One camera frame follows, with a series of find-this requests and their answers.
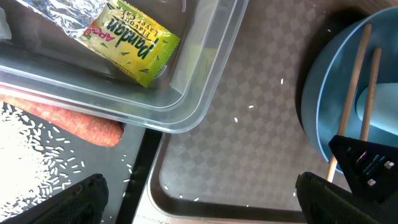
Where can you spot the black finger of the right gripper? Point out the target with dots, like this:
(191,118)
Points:
(369,168)

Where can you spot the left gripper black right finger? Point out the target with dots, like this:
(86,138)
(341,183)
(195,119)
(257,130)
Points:
(324,202)

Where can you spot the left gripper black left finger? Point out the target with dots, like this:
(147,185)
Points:
(81,203)

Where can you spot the light blue plastic cup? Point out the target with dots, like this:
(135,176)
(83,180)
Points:
(384,115)

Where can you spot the pile of white rice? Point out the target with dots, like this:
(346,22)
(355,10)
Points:
(37,161)

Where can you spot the orange carrot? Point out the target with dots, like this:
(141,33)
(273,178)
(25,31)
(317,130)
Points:
(99,131)

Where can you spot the wooden chopstick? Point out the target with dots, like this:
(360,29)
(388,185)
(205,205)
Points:
(354,79)
(371,94)

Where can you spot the dark blue plate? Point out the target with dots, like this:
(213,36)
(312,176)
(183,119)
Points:
(326,85)

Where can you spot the silver foil wrapper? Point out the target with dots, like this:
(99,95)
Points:
(115,30)

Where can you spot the white napkin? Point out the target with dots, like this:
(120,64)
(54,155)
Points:
(5,32)

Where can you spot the black waste tray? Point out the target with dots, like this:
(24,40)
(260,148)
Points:
(120,166)

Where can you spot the clear plastic waste bin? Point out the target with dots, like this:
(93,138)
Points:
(41,63)

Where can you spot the brown plastic serving tray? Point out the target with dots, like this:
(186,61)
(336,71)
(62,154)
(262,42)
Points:
(241,162)

